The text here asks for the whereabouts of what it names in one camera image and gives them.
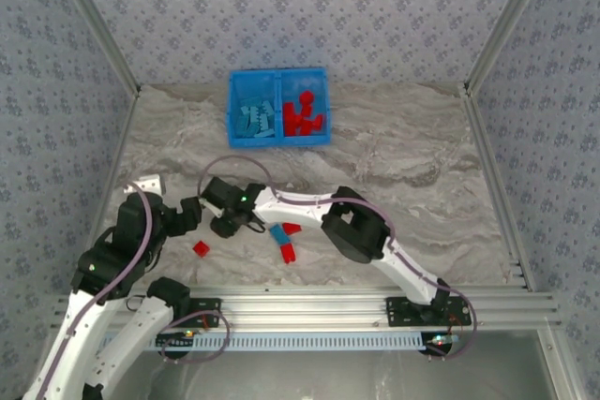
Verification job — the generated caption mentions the small controller board with LED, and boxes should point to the small controller board with LED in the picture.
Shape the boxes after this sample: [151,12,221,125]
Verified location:
[157,330,197,364]
[424,332,458,363]

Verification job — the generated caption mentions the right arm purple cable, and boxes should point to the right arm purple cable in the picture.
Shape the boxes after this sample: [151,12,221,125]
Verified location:
[197,155,478,362]

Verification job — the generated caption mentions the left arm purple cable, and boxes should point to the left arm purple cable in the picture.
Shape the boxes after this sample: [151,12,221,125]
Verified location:
[35,186,232,400]

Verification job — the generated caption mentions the blue two-compartment plastic bin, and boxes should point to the blue two-compartment plastic bin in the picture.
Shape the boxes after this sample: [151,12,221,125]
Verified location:
[228,66,333,150]

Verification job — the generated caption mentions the aluminium table side rail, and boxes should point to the aluminium table side rail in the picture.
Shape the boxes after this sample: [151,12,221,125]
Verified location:
[88,84,143,242]
[460,82,536,292]

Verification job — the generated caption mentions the aluminium frame post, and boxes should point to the aluminium frame post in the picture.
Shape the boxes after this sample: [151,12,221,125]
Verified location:
[46,0,143,97]
[461,0,562,97]

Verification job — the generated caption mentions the wide aluminium base rail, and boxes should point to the wide aluminium base rail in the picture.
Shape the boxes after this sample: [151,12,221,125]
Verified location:
[51,285,562,329]

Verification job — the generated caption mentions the slotted grey cable duct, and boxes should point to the slotted grey cable duct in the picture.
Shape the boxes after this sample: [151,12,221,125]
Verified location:
[100,330,426,353]

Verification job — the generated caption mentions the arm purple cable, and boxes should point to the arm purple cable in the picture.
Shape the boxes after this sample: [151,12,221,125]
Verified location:
[197,155,478,362]
[35,186,232,400]

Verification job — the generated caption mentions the aluminium lower frame rail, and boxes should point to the aluminium lower frame rail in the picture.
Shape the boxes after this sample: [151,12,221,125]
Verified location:
[538,329,580,400]

